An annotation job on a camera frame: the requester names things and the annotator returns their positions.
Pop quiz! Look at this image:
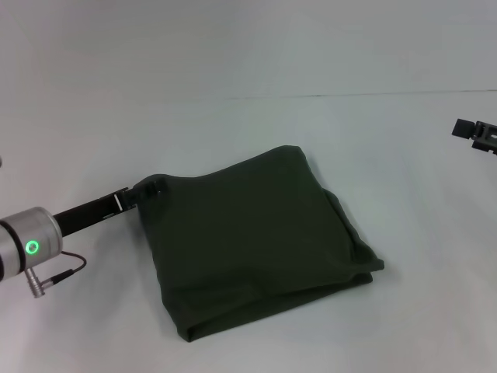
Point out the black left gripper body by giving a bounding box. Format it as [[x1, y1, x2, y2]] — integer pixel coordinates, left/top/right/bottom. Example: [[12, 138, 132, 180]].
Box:
[[52, 176, 172, 239]]

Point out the dark green shirt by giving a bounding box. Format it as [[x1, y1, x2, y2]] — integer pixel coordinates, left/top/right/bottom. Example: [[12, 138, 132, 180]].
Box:
[[134, 145, 385, 343]]

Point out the left arm cable with plug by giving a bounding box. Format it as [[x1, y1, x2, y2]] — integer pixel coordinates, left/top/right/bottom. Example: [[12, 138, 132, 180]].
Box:
[[24, 251, 87, 300]]

